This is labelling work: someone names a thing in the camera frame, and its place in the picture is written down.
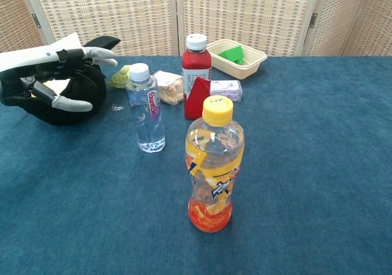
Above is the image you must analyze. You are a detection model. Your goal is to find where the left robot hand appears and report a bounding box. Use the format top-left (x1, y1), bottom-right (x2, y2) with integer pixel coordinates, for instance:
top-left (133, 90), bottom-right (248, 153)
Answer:
top-left (0, 45), bottom-right (119, 113)

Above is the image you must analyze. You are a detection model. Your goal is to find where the clear water bottle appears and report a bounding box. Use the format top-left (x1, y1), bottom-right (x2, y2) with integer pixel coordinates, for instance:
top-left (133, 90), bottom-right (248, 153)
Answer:
top-left (124, 62), bottom-right (166, 153)

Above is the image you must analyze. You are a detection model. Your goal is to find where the red juice bottle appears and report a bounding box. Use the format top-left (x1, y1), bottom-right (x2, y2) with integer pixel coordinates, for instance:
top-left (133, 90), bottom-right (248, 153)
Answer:
top-left (181, 33), bottom-right (213, 121)

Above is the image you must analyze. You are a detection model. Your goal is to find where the woven folding screen panel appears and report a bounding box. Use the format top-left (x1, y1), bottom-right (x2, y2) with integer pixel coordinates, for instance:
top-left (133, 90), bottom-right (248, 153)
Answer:
top-left (0, 0), bottom-right (47, 54)
top-left (342, 0), bottom-right (392, 57)
top-left (303, 0), bottom-right (373, 57)
top-left (17, 0), bottom-right (179, 57)
top-left (175, 0), bottom-right (322, 57)

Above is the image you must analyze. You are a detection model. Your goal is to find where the black baseball cap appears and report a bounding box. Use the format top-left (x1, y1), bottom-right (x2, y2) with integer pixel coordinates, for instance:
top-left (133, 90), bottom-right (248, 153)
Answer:
top-left (0, 36), bottom-right (122, 126)

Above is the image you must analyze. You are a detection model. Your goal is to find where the green snack packet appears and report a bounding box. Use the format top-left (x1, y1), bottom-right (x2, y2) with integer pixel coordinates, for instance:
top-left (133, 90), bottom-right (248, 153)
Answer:
top-left (107, 65), bottom-right (132, 89)

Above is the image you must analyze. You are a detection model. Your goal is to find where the clear bag of bread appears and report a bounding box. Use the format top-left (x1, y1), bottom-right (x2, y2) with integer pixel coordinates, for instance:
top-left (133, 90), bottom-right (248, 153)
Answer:
top-left (152, 70), bottom-right (186, 106)

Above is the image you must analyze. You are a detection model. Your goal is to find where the purple tissue pack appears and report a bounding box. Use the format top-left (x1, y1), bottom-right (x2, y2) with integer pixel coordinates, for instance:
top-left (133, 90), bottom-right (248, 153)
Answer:
top-left (209, 80), bottom-right (244, 103)

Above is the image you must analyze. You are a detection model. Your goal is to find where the green plastic block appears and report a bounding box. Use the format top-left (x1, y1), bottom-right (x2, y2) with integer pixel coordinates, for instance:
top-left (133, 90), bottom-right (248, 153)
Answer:
top-left (217, 45), bottom-right (246, 66)

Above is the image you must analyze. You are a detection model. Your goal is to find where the yellow-capped orange drink bottle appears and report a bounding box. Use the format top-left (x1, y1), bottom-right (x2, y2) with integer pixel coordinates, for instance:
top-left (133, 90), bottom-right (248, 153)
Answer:
top-left (184, 94), bottom-right (246, 233)

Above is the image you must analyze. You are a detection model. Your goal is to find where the beige food tray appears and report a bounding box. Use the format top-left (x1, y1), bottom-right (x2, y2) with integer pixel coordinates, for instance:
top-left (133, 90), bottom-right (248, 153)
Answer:
top-left (205, 39), bottom-right (268, 80)

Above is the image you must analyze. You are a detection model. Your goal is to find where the blue table cloth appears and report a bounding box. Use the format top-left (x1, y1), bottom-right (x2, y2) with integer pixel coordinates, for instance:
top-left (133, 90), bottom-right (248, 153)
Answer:
top-left (0, 51), bottom-right (392, 275)

